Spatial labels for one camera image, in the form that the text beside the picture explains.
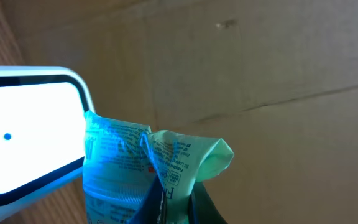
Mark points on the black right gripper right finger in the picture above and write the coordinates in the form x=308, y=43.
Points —
x=201, y=209

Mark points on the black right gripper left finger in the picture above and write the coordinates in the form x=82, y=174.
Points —
x=154, y=206

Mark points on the teal snack packet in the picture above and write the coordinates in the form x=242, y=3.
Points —
x=122, y=159

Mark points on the white barcode scanner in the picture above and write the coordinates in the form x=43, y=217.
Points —
x=42, y=129

